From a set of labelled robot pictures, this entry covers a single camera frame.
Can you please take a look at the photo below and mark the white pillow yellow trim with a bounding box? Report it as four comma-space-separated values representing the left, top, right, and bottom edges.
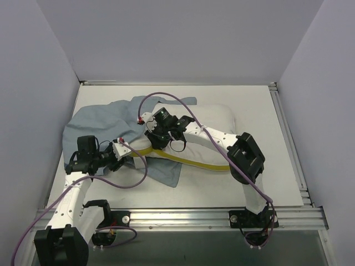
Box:
130, 104, 236, 172

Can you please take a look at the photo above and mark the grey-blue pillowcase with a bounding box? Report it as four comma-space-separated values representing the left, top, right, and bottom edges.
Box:
62, 96, 182, 188

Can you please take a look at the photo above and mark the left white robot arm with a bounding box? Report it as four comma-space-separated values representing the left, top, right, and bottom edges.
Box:
34, 136, 131, 265

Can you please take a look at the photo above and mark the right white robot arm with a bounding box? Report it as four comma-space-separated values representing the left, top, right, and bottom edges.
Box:
139, 108, 272, 227

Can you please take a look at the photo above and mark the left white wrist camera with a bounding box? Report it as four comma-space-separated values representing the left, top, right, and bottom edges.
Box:
112, 139, 132, 161

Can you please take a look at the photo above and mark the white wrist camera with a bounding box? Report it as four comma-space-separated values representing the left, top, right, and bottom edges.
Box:
137, 112, 157, 132
112, 139, 132, 161

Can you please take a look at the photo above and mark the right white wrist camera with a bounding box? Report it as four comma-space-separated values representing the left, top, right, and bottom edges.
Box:
137, 112, 157, 132

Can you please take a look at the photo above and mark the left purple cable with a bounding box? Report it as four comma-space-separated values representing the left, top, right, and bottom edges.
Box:
10, 138, 149, 263

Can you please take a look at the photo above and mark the purple cable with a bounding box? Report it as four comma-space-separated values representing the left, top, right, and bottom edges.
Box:
138, 92, 277, 246
10, 138, 149, 263

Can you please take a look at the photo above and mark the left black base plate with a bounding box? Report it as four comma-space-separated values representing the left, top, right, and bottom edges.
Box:
89, 208, 131, 229

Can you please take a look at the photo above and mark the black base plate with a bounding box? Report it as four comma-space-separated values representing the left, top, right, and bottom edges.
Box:
89, 208, 131, 229
229, 209, 273, 229

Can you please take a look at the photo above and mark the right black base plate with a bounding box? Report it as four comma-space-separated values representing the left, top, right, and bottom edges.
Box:
229, 209, 273, 229

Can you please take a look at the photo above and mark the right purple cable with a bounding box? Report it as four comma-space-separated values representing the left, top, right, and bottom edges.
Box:
138, 92, 277, 246

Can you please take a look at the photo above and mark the aluminium right side rail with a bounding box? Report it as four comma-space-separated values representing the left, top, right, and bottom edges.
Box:
268, 83, 324, 211

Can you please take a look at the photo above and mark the aluminium rail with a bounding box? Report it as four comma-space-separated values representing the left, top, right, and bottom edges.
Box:
31, 206, 330, 233
268, 83, 324, 211

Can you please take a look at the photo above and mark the aluminium front rail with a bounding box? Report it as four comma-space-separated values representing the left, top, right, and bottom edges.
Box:
31, 206, 330, 233

